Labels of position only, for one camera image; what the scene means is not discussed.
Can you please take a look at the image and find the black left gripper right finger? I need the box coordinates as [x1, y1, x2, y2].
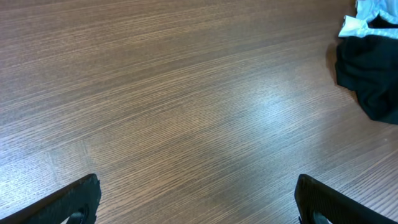
[294, 174, 397, 224]

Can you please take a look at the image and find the black cloth garment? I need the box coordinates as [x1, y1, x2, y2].
[335, 35, 397, 124]

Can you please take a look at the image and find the white light-blue striped shirt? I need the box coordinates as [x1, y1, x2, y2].
[338, 0, 397, 39]

